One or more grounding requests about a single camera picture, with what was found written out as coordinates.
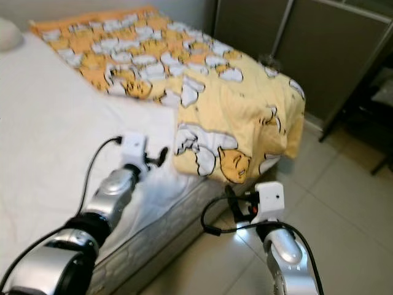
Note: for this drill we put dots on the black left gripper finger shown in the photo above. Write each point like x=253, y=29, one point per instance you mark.
x=159, y=155

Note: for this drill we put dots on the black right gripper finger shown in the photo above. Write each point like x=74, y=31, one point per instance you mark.
x=233, y=201

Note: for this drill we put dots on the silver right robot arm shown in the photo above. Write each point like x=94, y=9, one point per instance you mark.
x=285, y=252

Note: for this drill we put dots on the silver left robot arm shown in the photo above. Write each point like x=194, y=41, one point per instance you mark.
x=116, y=193

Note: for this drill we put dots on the bed with white sheet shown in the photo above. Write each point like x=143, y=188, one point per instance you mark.
x=61, y=153

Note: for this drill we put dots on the yellow cartoon blanket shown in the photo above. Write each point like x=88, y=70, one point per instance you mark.
x=239, y=110

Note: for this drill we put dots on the black metal rack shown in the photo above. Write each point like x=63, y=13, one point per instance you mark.
x=362, y=123

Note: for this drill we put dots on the grey sliding door wardrobe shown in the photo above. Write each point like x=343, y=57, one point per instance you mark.
x=313, y=55

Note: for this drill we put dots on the pale pink pillow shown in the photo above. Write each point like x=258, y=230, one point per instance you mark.
x=9, y=35

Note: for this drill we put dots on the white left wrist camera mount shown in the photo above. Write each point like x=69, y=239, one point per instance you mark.
x=135, y=149

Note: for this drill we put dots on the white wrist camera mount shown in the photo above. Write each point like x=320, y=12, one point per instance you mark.
x=135, y=149
x=270, y=200

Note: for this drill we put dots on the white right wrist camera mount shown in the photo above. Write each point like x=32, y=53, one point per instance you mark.
x=270, y=200

